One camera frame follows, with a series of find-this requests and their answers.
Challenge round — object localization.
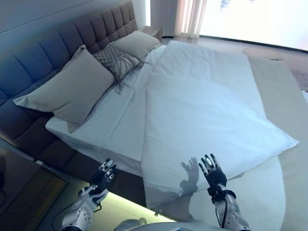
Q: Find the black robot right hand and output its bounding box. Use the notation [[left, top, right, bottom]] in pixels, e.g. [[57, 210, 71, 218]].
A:
[[198, 153, 228, 193]]

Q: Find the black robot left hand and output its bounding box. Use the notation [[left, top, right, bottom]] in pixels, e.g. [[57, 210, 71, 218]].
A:
[[90, 157, 118, 193]]

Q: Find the white duvet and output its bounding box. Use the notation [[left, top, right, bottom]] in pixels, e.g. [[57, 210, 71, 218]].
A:
[[141, 40, 300, 200]]

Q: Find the beige bed pillow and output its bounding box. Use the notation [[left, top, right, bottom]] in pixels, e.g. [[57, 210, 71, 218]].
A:
[[109, 30, 162, 60], [12, 44, 115, 134]]

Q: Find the thin white top sheet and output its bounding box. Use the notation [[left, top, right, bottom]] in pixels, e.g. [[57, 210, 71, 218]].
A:
[[144, 154, 291, 231]]

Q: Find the wooden nightstand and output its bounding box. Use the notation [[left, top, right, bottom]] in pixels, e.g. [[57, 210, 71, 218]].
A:
[[141, 25, 163, 40], [0, 146, 68, 224]]

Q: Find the mattress with white sheet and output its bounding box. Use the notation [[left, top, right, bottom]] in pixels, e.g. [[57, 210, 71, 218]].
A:
[[45, 44, 169, 176]]

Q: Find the silver robot torso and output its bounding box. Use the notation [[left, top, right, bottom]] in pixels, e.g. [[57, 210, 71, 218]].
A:
[[115, 220, 241, 231]]

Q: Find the beige bedspread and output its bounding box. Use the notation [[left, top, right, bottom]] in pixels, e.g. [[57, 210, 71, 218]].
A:
[[243, 47, 308, 231]]

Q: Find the macrame fringed cushion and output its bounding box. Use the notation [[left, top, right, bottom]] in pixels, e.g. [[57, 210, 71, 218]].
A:
[[92, 45, 154, 97]]

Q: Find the patterned floor rug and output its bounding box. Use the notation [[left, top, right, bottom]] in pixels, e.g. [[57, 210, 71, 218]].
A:
[[287, 67, 308, 93]]

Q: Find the sheer pale curtain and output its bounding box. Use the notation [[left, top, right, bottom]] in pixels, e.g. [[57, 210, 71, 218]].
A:
[[174, 0, 207, 39]]

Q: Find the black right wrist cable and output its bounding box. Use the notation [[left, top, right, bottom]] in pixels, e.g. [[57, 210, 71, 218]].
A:
[[216, 189, 229, 228]]

